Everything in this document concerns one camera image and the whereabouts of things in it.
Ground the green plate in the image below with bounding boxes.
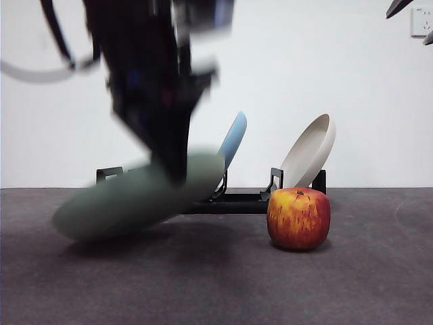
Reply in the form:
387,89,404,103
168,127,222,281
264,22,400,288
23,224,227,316
51,144,227,243

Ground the red yellow apple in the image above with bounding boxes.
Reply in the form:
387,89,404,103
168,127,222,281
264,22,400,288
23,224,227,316
266,187,332,252

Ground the blue plate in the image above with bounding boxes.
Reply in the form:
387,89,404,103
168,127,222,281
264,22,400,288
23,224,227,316
216,110,248,191

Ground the black plate rack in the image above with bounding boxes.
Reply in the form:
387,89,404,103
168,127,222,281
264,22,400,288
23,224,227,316
95,166,327,215

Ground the cream plate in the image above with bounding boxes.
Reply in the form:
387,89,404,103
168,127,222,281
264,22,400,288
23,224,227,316
279,113,337,189

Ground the white wall socket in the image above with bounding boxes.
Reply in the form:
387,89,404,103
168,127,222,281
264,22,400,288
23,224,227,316
411,8,433,38

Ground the black cable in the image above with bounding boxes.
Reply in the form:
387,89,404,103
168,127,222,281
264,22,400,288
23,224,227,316
40,0,77,70

